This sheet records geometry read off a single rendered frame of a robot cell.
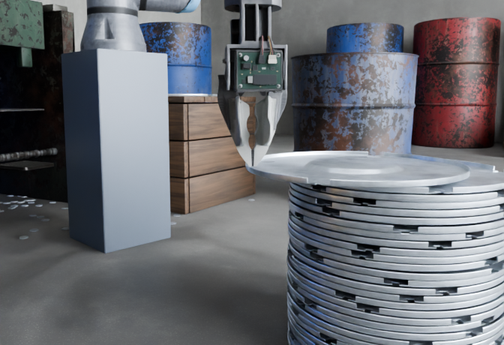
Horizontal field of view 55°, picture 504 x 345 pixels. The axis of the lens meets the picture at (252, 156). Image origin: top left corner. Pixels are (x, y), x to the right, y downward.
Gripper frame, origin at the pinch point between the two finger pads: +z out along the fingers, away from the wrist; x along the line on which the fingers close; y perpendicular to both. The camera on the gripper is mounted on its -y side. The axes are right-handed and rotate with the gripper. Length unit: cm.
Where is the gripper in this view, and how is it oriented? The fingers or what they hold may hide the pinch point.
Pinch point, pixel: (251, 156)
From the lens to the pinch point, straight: 64.5
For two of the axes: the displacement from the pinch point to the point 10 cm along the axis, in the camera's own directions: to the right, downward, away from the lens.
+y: 0.9, 1.2, -9.9
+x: 10.0, -0.1, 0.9
